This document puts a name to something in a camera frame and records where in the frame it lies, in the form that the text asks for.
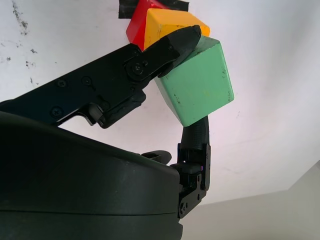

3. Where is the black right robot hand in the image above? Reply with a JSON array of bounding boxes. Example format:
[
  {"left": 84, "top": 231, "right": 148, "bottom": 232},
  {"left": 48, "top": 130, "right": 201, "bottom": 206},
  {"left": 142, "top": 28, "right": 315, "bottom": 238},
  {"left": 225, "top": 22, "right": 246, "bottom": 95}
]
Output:
[{"left": 0, "top": 24, "right": 212, "bottom": 240}]

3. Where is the green wooden block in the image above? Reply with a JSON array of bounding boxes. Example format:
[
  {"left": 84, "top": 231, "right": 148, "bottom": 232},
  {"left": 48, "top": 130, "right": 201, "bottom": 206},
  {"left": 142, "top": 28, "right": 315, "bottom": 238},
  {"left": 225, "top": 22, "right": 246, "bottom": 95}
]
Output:
[{"left": 153, "top": 35, "right": 235, "bottom": 128}]

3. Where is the yellow wooden block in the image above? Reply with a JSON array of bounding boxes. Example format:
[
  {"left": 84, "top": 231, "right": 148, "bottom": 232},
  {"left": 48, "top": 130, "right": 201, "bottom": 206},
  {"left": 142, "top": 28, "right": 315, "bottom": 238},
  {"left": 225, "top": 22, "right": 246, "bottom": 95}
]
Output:
[{"left": 143, "top": 8, "right": 211, "bottom": 52}]

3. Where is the red wooden block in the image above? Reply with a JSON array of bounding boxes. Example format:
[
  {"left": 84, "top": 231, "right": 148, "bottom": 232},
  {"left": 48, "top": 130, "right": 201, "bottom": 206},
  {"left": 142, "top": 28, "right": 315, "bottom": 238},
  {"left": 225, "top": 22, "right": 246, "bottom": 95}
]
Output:
[{"left": 125, "top": 0, "right": 171, "bottom": 51}]

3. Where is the black tape strip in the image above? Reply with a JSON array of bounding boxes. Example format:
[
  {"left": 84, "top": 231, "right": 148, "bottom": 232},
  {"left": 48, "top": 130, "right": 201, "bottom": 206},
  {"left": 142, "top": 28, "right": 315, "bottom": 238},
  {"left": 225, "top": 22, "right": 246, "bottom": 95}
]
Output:
[{"left": 117, "top": 0, "right": 190, "bottom": 20}]

